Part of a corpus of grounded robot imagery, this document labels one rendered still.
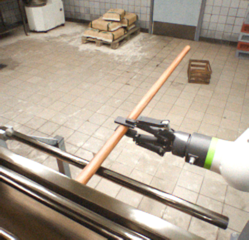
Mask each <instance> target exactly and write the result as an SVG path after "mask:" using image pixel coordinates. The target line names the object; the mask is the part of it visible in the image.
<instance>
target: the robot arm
mask: <svg viewBox="0 0 249 240"><path fill-rule="evenodd" d="M114 123H117V124H121V125H123V126H126V127H130V129H129V130H128V131H127V132H126V134H125V135H126V137H129V138H132V139H133V141H134V142H135V141H136V145H137V146H140V147H142V148H145V149H147V150H149V151H152V152H154V153H157V154H158V155H159V156H161V157H163V156H164V155H165V153H166V152H172V154H173V155H174V156H178V157H181V158H184V157H185V162H186V163H189V164H190V165H194V166H198V167H201V168H204V169H207V170H209V171H212V172H215V173H217V174H219V175H221V176H222V177H223V179H224V180H225V181H226V182H227V183H228V184H229V185H230V186H231V187H232V188H234V189H236V190H238V191H244V192H249V128H248V129H247V130H246V131H245V132H244V133H243V134H242V135H241V136H240V137H238V138H237V139H236V140H235V141H234V142H232V141H226V140H222V139H218V138H215V137H211V136H207V135H205V134H201V133H197V132H193V133H192V135H191V134H190V133H187V132H184V131H175V130H174V129H173V128H171V127H170V124H169V123H170V120H168V119H167V120H160V119H154V118H149V117H144V116H139V117H138V118H137V120H135V119H131V118H124V117H120V116H118V117H117V118H116V119H115V120H114ZM135 127H137V128H139V129H141V130H143V131H146V132H148V133H150V134H152V135H154V136H150V135H146V134H141V133H137V130H134V128H135ZM131 128H133V129H131Z"/></svg>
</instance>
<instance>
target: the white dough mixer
mask: <svg viewBox="0 0 249 240"><path fill-rule="evenodd" d="M22 2H23V3H24V4H25V9H26V14H27V18H28V19H27V21H28V25H29V30H30V31H35V32H40V31H44V33H47V30H49V29H52V28H54V27H56V26H59V25H62V26H64V23H65V20H64V13H63V5H62V0H22Z"/></svg>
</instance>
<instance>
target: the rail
mask: <svg viewBox="0 0 249 240"><path fill-rule="evenodd" d="M0 163H1V164H3V165H5V166H7V167H9V168H11V169H13V170H15V171H17V172H19V173H21V174H23V175H25V176H27V177H28V178H30V179H32V180H34V181H36V182H38V183H40V184H42V185H44V186H46V187H48V188H50V189H52V190H54V191H56V192H58V193H60V194H62V195H64V196H66V197H68V198H70V199H72V200H74V201H76V202H78V203H80V204H82V205H84V206H86V207H88V208H90V209H92V210H94V211H96V212H98V213H100V214H102V215H104V216H107V217H109V218H111V219H113V220H115V221H117V222H119V223H121V224H123V225H125V226H127V227H129V228H131V229H133V230H135V231H137V232H139V233H141V234H143V235H145V236H147V237H150V238H152V239H154V240H206V239H204V238H202V237H199V236H197V235H195V234H193V233H191V232H189V231H186V230H184V229H182V228H180V227H178V226H175V225H173V224H171V223H169V222H166V221H164V220H162V219H160V218H158V217H155V216H153V215H151V214H149V213H147V212H145V211H142V210H140V209H138V208H136V207H134V206H132V205H129V204H127V203H125V202H122V201H120V200H119V199H116V198H114V197H111V196H109V195H107V194H105V193H102V192H100V191H98V190H96V189H94V188H91V187H89V186H87V185H85V184H83V183H81V182H78V181H76V180H74V179H71V178H69V177H67V176H65V175H63V174H61V173H58V172H56V171H54V170H52V169H50V168H47V167H45V166H43V165H41V164H39V163H37V162H34V161H33V160H31V159H29V158H27V157H25V156H22V155H20V154H18V153H16V152H14V151H12V150H10V149H7V148H5V147H2V146H0Z"/></svg>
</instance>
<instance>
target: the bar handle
mask: <svg viewBox="0 0 249 240"><path fill-rule="evenodd" d="M0 181H1V182H3V183H5V184H7V185H8V186H10V187H12V188H14V189H16V190H18V191H20V192H22V193H23V194H25V195H27V196H29V197H30V198H31V199H34V200H35V201H37V202H39V203H41V204H43V205H45V206H46V207H48V208H50V209H52V210H54V211H56V212H58V213H60V214H61V215H63V216H65V217H67V218H69V219H71V220H73V221H75V222H76V223H78V224H80V225H82V226H84V227H86V228H88V229H90V230H91V231H93V232H95V233H98V234H99V235H101V236H103V237H105V238H107V240H150V239H148V238H146V237H144V236H142V235H140V234H138V233H136V232H134V231H132V230H130V229H128V228H126V227H124V226H122V225H120V224H118V223H116V222H114V221H112V220H110V219H108V218H105V217H103V216H101V215H99V214H97V213H95V212H93V211H91V210H89V209H87V208H85V207H83V206H81V205H79V204H77V203H75V202H73V201H71V200H69V199H67V198H65V197H63V196H61V195H59V194H57V193H55V192H53V191H51V190H49V189H47V188H45V187H43V186H41V185H39V184H37V183H35V182H33V181H31V180H29V179H28V178H26V177H24V176H22V175H20V174H18V173H16V172H14V171H12V170H10V169H8V168H6V167H4V166H2V165H0Z"/></svg>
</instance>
